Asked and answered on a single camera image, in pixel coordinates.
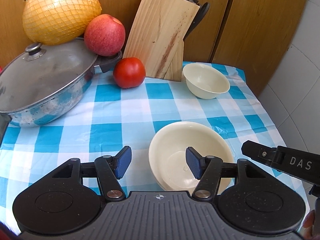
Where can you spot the yellow netted pomelo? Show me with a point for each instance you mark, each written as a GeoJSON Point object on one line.
{"type": "Point", "coordinates": [53, 22]}

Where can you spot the red apple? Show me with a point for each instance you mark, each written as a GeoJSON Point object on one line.
{"type": "Point", "coordinates": [105, 35]}

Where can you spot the red tomato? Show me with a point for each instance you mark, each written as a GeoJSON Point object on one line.
{"type": "Point", "coordinates": [129, 73]}

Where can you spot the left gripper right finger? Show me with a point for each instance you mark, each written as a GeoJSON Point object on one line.
{"type": "Point", "coordinates": [207, 170]}

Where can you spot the wooden knife block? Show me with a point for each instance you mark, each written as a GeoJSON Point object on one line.
{"type": "Point", "coordinates": [156, 36]}

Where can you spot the black scissors in block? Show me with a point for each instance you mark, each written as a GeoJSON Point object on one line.
{"type": "Point", "coordinates": [198, 18]}

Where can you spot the steel pan with lid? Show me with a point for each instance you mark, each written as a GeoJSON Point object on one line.
{"type": "Point", "coordinates": [45, 82]}

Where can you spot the blue white checkered tablecloth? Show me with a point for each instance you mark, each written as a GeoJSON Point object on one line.
{"type": "Point", "coordinates": [108, 118]}

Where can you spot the cream bowl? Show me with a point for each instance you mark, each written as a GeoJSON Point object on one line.
{"type": "Point", "coordinates": [180, 152]}
{"type": "Point", "coordinates": [204, 81]}

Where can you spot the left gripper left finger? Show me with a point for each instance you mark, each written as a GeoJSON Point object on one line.
{"type": "Point", "coordinates": [109, 170]}

